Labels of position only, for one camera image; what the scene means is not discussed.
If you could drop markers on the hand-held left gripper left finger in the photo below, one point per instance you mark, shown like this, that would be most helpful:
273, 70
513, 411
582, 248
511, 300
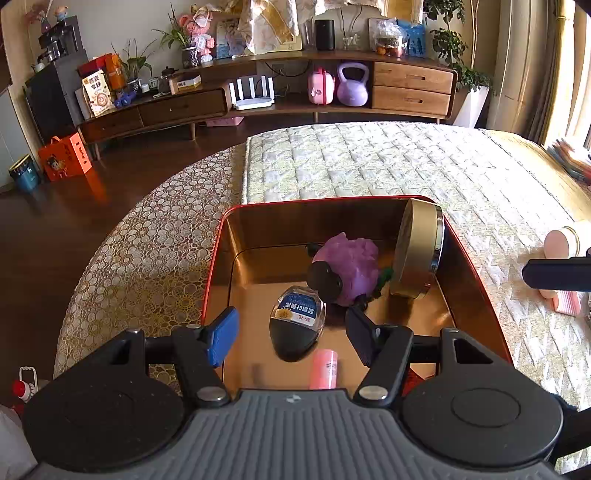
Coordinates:
221, 337

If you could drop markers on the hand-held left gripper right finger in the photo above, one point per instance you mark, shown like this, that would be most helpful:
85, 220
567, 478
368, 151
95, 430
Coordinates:
362, 337

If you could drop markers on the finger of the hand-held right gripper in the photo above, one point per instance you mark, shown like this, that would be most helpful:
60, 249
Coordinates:
558, 274

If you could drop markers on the pink soap dish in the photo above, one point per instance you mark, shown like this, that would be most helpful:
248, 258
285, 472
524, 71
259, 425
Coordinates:
567, 302

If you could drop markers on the white yellow plastic bottle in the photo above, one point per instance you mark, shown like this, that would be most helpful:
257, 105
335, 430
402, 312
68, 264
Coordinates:
558, 242

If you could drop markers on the pink tube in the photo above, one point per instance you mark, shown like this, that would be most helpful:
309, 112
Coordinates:
323, 369

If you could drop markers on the red tin box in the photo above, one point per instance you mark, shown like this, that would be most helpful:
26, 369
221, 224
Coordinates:
258, 277

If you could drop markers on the purple spiky toy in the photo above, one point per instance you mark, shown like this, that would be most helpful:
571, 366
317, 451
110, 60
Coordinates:
353, 263

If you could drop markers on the round gold tin lid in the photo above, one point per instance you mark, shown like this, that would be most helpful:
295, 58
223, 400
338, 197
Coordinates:
413, 249

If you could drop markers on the lace circle-pattern tablecloth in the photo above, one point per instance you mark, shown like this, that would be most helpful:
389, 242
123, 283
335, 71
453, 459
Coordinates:
138, 254

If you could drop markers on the yellow bamboo mat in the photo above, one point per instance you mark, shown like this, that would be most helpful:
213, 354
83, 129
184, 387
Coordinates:
531, 157

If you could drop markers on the red-capped plastic bottle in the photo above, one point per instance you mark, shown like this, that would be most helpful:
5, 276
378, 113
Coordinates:
23, 387

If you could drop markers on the beige curtain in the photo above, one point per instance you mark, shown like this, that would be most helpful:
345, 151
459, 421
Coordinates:
565, 69

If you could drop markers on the flat pink object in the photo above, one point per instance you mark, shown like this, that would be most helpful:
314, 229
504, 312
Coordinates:
224, 121

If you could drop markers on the cream tower air conditioner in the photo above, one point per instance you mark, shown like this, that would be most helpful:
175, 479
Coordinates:
517, 60

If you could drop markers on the light wood drawer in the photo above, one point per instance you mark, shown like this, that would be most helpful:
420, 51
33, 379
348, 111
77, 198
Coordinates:
411, 101
413, 77

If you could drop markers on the dark wood drawer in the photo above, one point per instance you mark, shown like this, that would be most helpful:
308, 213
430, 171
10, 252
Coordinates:
182, 108
113, 125

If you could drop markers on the orange gift bag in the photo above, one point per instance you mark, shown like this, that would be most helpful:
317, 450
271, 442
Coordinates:
64, 159

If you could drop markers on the white router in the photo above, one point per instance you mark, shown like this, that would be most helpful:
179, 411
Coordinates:
251, 101

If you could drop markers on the purple kettlebell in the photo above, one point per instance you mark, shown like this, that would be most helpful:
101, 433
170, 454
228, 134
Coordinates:
353, 92

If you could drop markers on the pink toy case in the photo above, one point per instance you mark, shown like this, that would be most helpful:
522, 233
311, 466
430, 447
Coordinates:
322, 87

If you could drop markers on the tall potted plant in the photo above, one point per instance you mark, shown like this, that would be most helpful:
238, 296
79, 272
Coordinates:
450, 46

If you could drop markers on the teal bin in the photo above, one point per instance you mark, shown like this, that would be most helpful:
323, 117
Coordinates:
25, 175

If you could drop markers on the small white yellow box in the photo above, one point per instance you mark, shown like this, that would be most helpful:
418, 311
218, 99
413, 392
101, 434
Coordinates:
184, 84

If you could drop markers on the blue toy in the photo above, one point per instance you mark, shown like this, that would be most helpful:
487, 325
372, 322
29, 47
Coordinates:
124, 100

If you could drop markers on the dark teapot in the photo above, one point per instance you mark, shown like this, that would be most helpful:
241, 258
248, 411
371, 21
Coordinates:
166, 82

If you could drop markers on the blue printed box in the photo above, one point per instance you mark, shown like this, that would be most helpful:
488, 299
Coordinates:
415, 41

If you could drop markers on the potted orchid plant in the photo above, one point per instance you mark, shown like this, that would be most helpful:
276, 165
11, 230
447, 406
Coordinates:
189, 57

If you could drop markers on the small leafy potted plant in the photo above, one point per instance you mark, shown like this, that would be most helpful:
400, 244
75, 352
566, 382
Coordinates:
134, 69

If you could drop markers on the wooden media cabinet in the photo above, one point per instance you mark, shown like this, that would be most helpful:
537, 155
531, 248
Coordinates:
286, 62

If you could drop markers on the black mini fridge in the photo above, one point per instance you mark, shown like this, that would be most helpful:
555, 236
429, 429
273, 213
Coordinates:
53, 101

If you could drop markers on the clear plastic bag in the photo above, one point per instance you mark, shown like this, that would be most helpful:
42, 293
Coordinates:
388, 39

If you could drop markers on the pale blue picture card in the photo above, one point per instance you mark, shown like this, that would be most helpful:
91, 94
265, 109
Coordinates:
231, 41

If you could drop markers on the glass reed diffuser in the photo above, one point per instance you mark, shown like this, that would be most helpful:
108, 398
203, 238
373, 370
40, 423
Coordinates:
352, 41

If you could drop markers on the pink plush doll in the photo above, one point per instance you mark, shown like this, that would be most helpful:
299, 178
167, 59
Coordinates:
201, 41

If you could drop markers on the red orange gift box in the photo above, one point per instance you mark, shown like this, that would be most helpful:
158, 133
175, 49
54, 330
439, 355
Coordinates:
99, 67

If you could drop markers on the black cylinder speaker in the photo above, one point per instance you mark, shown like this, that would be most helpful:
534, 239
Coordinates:
325, 34

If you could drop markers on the floral yellow cover cloth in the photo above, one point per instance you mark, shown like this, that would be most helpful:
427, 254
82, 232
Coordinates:
272, 23

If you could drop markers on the black coffee machine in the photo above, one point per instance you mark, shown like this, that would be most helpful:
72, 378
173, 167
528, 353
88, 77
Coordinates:
60, 39

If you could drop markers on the vase of dried flowers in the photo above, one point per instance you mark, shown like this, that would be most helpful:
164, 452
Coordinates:
44, 23

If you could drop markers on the small figurine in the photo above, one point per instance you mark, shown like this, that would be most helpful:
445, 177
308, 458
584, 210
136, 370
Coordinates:
61, 13

